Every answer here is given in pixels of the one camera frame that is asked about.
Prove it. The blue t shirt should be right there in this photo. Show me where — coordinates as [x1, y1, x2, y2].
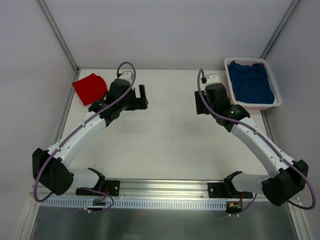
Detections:
[228, 61, 275, 104]

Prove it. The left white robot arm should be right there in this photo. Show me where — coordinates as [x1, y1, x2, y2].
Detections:
[32, 78, 148, 196]

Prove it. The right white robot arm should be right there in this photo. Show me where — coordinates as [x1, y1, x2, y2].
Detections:
[194, 83, 309, 206]

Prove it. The folded red t shirt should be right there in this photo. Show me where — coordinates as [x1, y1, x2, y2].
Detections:
[72, 73, 108, 106]

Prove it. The white plastic basket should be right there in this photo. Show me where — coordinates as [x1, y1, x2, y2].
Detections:
[224, 57, 282, 110]

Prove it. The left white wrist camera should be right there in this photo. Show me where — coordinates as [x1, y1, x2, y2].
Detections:
[119, 70, 134, 84]

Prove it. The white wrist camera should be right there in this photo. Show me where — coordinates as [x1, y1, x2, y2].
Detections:
[200, 73, 221, 86]
[119, 70, 134, 84]

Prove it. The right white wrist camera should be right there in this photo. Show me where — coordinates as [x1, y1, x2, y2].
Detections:
[200, 73, 221, 86]

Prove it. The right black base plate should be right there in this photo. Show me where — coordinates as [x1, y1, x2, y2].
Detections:
[207, 182, 253, 199]

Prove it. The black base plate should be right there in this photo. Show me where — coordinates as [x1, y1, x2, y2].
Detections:
[75, 180, 121, 197]
[207, 182, 253, 199]

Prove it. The aluminium mounting rail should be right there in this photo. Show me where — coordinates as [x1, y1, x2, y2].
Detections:
[29, 178, 301, 201]

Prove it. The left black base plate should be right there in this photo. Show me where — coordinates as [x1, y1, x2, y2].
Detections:
[75, 180, 121, 197]

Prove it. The white slotted cable duct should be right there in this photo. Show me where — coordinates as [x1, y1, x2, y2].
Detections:
[42, 197, 227, 211]

